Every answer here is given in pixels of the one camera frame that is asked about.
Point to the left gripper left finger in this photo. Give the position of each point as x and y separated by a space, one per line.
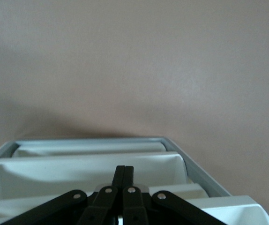
101 206

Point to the white drawer cabinet housing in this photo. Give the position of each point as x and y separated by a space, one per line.
202 173

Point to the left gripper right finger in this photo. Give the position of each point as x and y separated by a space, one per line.
134 206

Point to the brown table mat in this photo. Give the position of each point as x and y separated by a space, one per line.
125 58

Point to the white plastic drawer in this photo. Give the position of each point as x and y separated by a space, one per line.
54 171
90 148

